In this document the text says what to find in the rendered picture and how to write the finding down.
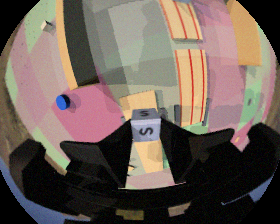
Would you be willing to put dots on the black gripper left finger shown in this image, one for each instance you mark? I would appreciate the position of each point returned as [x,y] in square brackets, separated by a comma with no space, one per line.
[113,152]

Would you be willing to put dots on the pale grey labelled cube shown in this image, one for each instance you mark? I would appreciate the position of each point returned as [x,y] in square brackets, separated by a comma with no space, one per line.
[145,125]

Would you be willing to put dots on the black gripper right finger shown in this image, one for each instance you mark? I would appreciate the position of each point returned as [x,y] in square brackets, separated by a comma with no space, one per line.
[183,148]

